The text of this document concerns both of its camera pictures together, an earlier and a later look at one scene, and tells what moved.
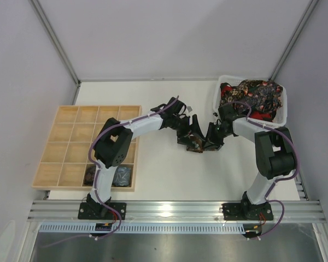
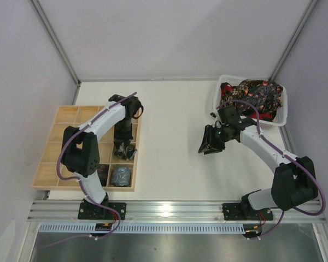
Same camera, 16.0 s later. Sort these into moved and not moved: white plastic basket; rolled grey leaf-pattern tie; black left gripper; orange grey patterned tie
Moved: black left gripper; orange grey patterned tie
Not moved: rolled grey leaf-pattern tie; white plastic basket
